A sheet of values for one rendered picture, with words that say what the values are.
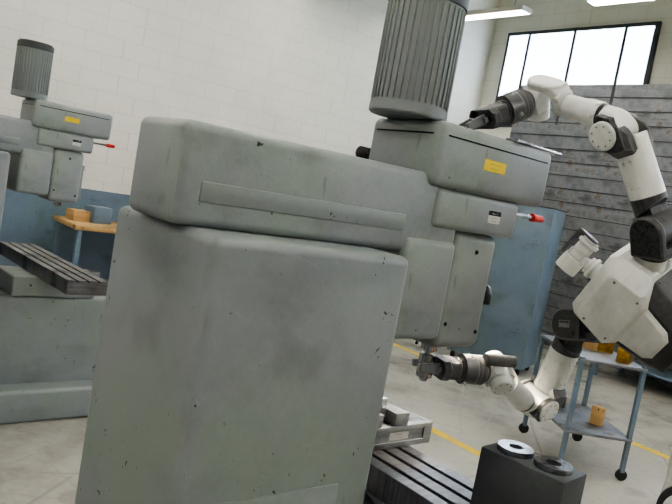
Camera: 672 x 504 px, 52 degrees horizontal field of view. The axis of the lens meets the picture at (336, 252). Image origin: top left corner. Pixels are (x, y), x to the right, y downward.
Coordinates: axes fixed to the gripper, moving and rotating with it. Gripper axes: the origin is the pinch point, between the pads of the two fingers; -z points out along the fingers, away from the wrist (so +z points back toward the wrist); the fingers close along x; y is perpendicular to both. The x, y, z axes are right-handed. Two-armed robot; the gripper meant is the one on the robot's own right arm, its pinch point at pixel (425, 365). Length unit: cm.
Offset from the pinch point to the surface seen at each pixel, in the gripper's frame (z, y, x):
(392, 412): -2.3, 18.5, -11.9
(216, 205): -70, -39, 41
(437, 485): 3.2, 29.4, 13.6
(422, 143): -19, -60, 16
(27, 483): -116, 121, -173
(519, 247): 332, -13, -502
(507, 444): 9.6, 9.5, 32.6
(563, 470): 16, 10, 47
